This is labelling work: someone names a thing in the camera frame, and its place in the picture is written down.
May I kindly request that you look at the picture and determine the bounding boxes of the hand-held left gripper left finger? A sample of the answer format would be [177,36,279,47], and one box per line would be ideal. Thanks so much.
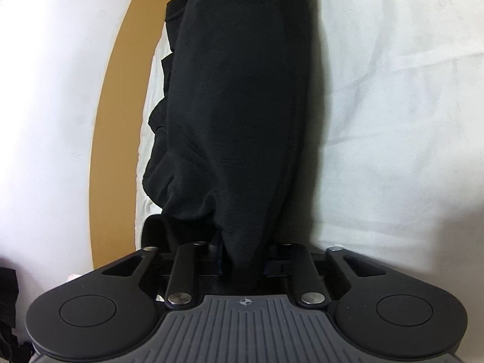
[101,241,208,308]

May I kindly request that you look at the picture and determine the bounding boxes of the white bed sheet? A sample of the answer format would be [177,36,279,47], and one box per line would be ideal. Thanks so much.
[134,0,484,273]

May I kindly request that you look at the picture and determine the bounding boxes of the black button cardigan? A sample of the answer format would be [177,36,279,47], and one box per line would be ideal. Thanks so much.
[142,0,334,284]

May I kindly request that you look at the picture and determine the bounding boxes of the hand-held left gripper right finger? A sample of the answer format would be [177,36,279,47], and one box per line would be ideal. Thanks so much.
[282,243,387,308]

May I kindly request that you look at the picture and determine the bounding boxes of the dark cloth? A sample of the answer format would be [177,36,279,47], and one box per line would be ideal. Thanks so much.
[0,267,33,363]

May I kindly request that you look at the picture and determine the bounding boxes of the wooden bed frame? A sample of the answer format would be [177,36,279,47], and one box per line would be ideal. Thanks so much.
[91,0,190,273]

